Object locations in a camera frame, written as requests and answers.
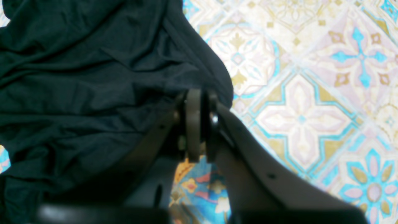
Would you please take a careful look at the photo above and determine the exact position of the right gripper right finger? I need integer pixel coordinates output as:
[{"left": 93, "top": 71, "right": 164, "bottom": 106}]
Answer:
[{"left": 202, "top": 91, "right": 367, "bottom": 224}]

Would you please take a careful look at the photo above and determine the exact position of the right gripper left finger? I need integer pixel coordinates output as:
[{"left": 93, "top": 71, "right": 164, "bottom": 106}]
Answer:
[{"left": 36, "top": 89, "right": 202, "bottom": 224}]

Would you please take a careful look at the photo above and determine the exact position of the black t-shirt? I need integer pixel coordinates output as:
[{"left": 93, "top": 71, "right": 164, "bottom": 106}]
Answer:
[{"left": 0, "top": 0, "right": 234, "bottom": 224}]

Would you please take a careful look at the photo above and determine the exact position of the patterned tablecloth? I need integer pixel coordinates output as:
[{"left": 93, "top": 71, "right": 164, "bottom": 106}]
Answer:
[{"left": 0, "top": 0, "right": 398, "bottom": 224}]

